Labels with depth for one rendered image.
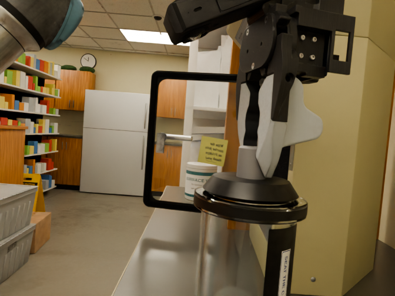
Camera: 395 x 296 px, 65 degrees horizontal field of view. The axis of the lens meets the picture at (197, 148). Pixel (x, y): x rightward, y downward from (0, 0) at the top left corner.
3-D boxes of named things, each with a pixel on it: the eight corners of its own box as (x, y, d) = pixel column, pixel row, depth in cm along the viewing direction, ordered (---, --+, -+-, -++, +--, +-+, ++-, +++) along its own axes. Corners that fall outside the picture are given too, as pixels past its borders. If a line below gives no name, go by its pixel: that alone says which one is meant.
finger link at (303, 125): (331, 180, 27) (332, 77, 28) (270, 178, 26) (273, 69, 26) (310, 178, 30) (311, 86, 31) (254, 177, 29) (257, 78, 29)
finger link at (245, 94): (293, 174, 33) (307, 86, 32) (241, 172, 32) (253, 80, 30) (278, 167, 36) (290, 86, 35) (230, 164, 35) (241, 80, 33)
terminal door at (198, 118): (246, 218, 88) (258, 74, 86) (142, 206, 92) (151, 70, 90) (246, 218, 88) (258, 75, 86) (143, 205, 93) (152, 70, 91)
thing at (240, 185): (317, 228, 27) (324, 153, 27) (218, 229, 25) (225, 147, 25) (267, 202, 36) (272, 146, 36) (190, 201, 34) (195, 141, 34)
